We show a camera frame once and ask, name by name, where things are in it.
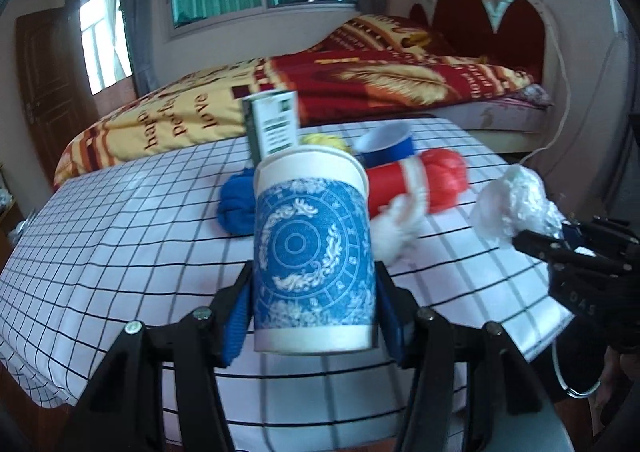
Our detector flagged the blue patterned paper cup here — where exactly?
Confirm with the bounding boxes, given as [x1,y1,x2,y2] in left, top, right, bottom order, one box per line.
[252,144,377,355]

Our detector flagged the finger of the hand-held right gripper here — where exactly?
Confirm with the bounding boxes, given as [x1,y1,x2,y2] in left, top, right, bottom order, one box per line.
[512,229,576,263]
[561,216,632,245]

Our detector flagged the red and yellow pillow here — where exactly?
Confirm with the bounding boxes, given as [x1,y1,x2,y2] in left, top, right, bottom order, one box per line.
[310,14,451,55]

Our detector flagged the green milk carton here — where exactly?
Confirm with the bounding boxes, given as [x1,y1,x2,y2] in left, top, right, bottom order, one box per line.
[242,90,301,163]

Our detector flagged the red plastic bag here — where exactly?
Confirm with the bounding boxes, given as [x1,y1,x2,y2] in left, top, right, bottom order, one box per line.
[367,149,472,223]

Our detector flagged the small window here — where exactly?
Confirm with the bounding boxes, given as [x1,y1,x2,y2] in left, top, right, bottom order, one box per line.
[77,0,133,95]

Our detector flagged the clear plastic bag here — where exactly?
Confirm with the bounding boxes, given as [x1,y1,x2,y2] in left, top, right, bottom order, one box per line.
[470,166,566,247]

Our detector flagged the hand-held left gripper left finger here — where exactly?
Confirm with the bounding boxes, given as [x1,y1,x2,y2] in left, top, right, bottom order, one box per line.
[60,262,256,452]

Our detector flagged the red heart-shaped headboard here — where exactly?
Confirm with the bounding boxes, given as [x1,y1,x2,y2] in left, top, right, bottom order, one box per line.
[407,0,551,82]

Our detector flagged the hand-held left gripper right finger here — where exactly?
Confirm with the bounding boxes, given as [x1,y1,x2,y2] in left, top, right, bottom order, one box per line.
[375,264,551,452]

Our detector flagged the floral mattress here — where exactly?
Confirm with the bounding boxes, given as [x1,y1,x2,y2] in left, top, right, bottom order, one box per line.
[440,84,553,133]

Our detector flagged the plain blue paper cup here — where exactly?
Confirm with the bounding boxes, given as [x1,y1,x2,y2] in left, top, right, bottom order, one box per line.
[356,126,416,167]

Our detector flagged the white cable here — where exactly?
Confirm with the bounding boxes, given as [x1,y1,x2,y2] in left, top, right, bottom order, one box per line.
[520,26,621,167]

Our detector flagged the person's right hand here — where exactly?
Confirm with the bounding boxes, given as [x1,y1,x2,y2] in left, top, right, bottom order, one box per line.
[600,349,623,430]

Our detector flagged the yellow cloth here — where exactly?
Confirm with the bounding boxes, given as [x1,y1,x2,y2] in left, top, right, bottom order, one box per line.
[300,133,351,153]

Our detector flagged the white tissue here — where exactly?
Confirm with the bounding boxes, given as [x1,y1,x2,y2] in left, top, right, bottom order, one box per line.
[372,194,432,265]

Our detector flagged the grey curtain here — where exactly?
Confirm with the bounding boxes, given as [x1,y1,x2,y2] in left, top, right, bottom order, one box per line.
[115,0,167,97]

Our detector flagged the checked tablecloth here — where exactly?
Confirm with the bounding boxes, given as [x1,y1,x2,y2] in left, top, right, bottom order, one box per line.
[0,117,576,452]

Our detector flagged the blue cloth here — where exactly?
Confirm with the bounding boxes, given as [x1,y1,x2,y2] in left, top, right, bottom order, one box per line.
[216,168,258,236]

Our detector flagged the metal ring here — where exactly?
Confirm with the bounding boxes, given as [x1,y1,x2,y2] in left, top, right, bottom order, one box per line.
[552,344,602,400]

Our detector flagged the brown wooden door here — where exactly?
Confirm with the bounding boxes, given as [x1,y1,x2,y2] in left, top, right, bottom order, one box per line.
[15,6,98,177]

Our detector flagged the red and yellow printed blanket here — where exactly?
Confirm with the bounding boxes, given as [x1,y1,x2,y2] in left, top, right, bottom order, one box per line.
[52,49,543,187]

